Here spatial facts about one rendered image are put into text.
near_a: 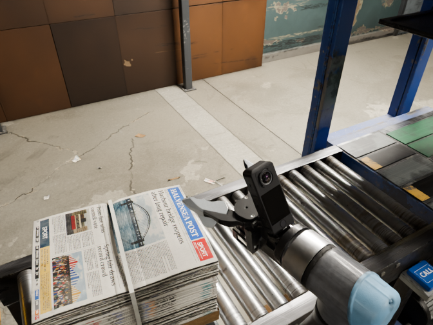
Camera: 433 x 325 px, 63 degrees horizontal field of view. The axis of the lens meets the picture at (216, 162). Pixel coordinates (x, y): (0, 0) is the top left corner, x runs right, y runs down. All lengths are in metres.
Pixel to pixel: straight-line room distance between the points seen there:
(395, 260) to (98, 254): 0.83
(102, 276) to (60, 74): 3.06
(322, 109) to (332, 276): 1.20
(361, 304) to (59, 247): 0.63
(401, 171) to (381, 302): 1.09
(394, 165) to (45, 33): 2.99
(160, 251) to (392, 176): 1.00
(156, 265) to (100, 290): 0.12
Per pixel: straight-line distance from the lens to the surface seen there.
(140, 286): 0.77
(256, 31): 4.43
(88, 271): 0.81
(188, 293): 0.83
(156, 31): 3.84
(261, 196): 0.54
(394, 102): 2.17
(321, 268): 0.53
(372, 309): 0.51
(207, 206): 0.60
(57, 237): 0.90
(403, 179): 1.52
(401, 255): 1.22
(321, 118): 1.68
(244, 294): 1.02
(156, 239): 0.83
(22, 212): 2.69
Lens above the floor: 1.65
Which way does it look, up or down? 36 degrees down
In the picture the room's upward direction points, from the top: straight up
